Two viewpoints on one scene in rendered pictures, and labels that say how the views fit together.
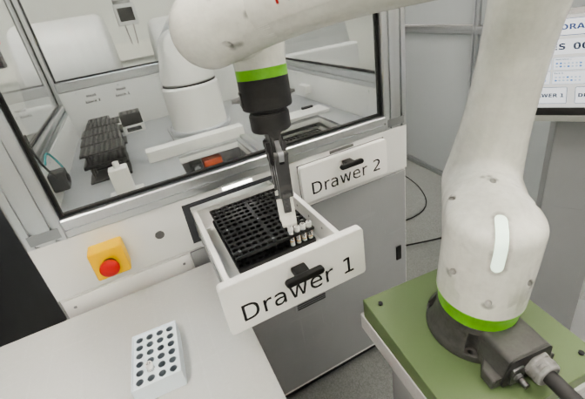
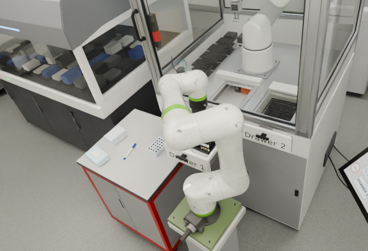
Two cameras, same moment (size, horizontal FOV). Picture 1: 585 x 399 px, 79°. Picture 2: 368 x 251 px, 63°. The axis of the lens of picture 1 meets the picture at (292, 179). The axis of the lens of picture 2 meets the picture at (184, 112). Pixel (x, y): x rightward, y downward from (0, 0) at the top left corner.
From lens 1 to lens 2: 1.28 m
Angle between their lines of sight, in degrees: 54
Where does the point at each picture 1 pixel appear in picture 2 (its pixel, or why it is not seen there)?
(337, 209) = (260, 149)
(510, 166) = (223, 181)
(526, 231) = (188, 191)
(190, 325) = not seen: hidden behind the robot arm
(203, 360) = (164, 155)
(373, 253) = (279, 181)
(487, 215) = (190, 181)
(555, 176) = not seen: outside the picture
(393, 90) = (303, 120)
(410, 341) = not seen: hidden behind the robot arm
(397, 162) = (301, 153)
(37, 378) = (143, 128)
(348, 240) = (202, 160)
